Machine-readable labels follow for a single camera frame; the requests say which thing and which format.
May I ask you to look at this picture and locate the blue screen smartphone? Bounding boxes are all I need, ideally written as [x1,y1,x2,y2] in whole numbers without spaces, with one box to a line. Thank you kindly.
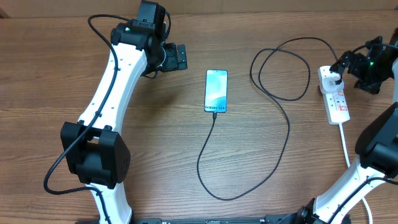
[204,70,228,113]

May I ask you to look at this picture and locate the black charging cable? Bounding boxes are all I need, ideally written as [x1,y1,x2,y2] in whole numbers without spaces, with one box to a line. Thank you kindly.
[196,37,345,202]

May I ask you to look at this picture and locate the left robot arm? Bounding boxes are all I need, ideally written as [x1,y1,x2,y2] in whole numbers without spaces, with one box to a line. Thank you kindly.
[60,1,188,223]

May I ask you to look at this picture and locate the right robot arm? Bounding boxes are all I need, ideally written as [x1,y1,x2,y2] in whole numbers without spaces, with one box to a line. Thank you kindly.
[280,32,397,223]

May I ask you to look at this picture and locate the white power strip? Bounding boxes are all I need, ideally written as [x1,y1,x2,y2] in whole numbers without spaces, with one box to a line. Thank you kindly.
[318,66,350,125]

